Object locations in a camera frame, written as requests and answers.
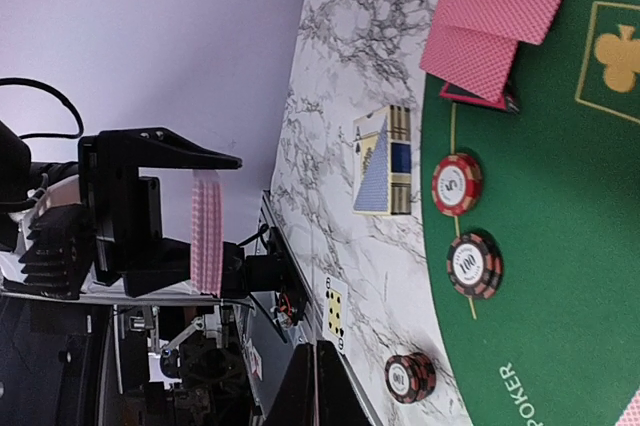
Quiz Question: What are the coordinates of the dealt card seat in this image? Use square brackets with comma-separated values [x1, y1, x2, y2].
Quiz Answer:
[615, 390, 640, 426]
[420, 0, 518, 101]

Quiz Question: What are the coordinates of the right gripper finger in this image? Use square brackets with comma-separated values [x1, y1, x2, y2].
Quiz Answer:
[265, 340, 371, 426]

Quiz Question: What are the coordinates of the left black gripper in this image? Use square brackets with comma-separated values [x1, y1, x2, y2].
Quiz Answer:
[78, 127, 245, 296]

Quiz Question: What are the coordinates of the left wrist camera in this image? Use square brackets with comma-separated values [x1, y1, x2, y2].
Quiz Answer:
[1, 175, 95, 301]

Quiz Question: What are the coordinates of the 5 chip stack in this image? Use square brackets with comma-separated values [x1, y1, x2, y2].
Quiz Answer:
[431, 153, 484, 217]

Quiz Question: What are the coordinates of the aluminium front rail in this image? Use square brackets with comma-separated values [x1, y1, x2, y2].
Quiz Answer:
[260, 190, 381, 425]

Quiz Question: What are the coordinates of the playing card box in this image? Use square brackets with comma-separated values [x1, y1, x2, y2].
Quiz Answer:
[352, 105, 412, 216]

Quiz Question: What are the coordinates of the black red 100 chip stack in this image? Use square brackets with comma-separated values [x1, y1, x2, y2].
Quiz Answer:
[385, 352, 437, 404]

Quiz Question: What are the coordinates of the red playing card deck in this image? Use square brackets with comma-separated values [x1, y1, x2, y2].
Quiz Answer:
[190, 170, 223, 296]

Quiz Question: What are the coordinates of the dealt card bottom seat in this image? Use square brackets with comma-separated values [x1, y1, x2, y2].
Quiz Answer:
[615, 390, 640, 426]

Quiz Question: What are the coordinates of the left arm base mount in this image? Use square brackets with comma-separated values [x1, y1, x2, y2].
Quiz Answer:
[242, 224, 309, 330]

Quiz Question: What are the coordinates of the black red triangular all-in marker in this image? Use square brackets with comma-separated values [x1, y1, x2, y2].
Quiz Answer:
[439, 82, 520, 114]

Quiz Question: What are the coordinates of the round green poker mat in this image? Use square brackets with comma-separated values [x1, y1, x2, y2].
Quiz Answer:
[421, 0, 639, 425]

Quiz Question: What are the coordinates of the face-up six of spades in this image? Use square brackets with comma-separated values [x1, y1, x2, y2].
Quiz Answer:
[321, 275, 348, 354]

